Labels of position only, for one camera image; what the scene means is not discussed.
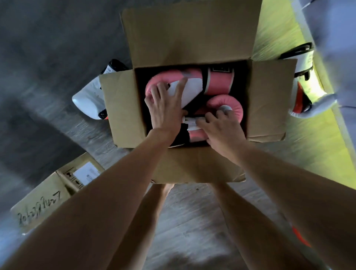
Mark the person's left hand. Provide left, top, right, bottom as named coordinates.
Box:
left=144, top=77, right=189, bottom=146

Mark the person's right hand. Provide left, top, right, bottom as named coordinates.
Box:
left=196, top=109, right=251, bottom=165

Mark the pink boxing glove black cuff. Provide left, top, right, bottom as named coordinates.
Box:
left=172, top=94, right=244, bottom=147

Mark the pink boxing glove white palm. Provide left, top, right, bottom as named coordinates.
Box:
left=145, top=66, right=236, bottom=109

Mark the person's right forearm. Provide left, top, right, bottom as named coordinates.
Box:
left=231, top=145, right=356, bottom=270

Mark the person's left forearm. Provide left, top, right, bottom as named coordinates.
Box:
left=0, top=130, right=175, bottom=270

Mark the white boxing glove black cuff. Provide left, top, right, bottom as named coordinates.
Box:
left=72, top=59, right=129, bottom=121

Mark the large open cardboard box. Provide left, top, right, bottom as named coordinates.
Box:
left=99, top=0, right=298, bottom=185

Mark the white and orange boxing glove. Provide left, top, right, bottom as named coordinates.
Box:
left=288, top=81, right=338, bottom=119

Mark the black and white boxing glove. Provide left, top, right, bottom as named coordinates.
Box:
left=278, top=42, right=315, bottom=82

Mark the person's right leg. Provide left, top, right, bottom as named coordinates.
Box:
left=208, top=182, right=316, bottom=270

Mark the person's leg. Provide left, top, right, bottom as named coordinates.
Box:
left=106, top=183, right=175, bottom=270
left=208, top=182, right=316, bottom=270

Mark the person's left leg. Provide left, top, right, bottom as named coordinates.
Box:
left=106, top=183, right=175, bottom=270

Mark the small cardboard box with label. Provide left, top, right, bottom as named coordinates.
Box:
left=10, top=152, right=105, bottom=235

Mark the orange object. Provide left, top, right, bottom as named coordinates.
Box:
left=291, top=226, right=312, bottom=248

